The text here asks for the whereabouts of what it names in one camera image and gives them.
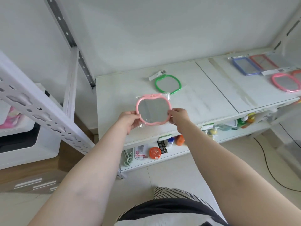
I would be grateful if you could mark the black dotted packet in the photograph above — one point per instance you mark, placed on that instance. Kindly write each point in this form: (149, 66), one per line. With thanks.
(162, 145)

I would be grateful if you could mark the person's left forearm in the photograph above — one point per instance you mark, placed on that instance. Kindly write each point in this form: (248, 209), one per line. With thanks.
(89, 176)

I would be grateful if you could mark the pink packet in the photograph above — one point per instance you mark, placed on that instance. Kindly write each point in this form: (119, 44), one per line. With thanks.
(9, 118)

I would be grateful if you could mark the white red-label packet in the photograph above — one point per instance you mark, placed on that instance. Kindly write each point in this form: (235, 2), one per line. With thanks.
(140, 152)

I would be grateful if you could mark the red apple-shaped mirror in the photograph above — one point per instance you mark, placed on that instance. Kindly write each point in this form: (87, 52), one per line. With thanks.
(297, 74)

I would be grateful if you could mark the white bottle blue cap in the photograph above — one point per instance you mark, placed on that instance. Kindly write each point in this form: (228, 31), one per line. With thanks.
(170, 141)

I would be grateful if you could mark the orange round plastic case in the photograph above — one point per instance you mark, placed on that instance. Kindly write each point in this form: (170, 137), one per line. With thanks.
(155, 153)

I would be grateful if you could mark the blue rectangular mirror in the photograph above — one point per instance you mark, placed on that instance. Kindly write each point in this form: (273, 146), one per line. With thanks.
(247, 65)

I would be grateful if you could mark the person's left hand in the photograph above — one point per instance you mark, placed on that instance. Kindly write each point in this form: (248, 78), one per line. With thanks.
(127, 121)

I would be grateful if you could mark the white box appliance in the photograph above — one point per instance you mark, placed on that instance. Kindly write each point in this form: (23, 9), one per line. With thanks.
(28, 145)

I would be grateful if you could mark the green apple-shaped mirror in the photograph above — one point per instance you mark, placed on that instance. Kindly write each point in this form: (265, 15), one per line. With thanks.
(167, 84)

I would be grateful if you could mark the pink apple-shaped mirror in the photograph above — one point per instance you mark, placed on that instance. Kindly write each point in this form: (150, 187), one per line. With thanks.
(285, 82)
(153, 110)

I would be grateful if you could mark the white perforated rack beam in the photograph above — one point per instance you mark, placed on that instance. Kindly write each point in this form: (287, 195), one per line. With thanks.
(42, 110)

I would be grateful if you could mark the white metal shelving rack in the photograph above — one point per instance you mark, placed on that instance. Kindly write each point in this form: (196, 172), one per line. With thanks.
(211, 91)

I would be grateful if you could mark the yellow-topped bottle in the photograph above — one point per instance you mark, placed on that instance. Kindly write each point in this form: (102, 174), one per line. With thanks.
(213, 132)

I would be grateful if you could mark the person's right forearm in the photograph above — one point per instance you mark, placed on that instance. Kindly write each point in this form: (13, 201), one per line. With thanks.
(230, 176)

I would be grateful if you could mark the striped black white shirt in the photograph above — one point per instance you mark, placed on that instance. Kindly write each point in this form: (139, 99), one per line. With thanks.
(169, 209)

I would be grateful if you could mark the person's right thumb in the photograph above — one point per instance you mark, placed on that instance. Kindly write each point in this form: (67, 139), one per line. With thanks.
(172, 111)

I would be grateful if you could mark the orange spray bottle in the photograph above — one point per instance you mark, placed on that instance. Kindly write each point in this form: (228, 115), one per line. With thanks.
(250, 120)

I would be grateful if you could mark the clear plastic container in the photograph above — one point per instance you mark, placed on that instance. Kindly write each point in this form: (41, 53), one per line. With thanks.
(267, 117)

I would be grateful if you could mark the person's right hand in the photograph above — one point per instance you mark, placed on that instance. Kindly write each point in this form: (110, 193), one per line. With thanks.
(180, 118)

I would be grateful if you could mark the green plastic hooks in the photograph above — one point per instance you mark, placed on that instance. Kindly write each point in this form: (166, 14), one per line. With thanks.
(128, 158)

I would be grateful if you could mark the person's left thumb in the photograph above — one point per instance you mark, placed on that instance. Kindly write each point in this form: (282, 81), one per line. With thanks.
(132, 113)

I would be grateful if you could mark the green bottle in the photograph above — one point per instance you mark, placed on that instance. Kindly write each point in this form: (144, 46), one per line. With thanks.
(241, 122)

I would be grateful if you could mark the teal soap dish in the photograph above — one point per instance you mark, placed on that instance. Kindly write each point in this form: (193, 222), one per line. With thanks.
(225, 127)

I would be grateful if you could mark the wooden cabinet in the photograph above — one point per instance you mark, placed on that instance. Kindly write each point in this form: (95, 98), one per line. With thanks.
(35, 169)

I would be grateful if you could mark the red rectangular mirror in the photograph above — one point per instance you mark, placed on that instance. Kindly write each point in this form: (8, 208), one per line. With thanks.
(263, 61)

